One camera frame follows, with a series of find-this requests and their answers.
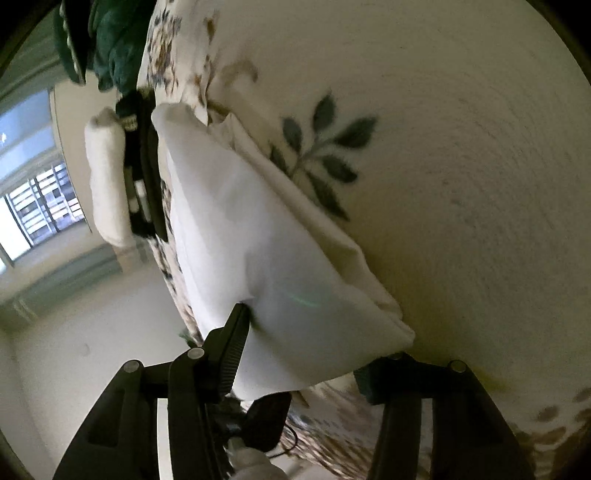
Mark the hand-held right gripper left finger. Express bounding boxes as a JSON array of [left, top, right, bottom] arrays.
[[52, 302, 252, 480]]

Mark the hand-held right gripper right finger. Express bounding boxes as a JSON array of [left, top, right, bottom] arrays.
[[353, 352, 536, 480]]

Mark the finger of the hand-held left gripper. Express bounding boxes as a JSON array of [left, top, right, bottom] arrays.
[[242, 392, 293, 450]]

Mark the white t-shirt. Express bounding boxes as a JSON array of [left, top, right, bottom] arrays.
[[151, 102, 415, 401]]

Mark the person's left forearm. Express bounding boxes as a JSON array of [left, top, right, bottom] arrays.
[[228, 438, 289, 480]]

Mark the folded white garment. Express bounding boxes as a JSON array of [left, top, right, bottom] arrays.
[[84, 107, 134, 247]]

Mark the folded black garment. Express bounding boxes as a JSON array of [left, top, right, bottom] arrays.
[[115, 90, 169, 241]]

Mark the floral bed sheet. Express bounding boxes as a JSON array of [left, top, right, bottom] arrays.
[[136, 0, 591, 480]]

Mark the barred window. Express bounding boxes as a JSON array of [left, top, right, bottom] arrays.
[[0, 88, 86, 268]]

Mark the dark green blanket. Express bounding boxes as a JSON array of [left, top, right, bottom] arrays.
[[88, 0, 155, 93]]

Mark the dark green pillow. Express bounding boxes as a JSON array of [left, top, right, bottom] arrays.
[[52, 0, 93, 85]]

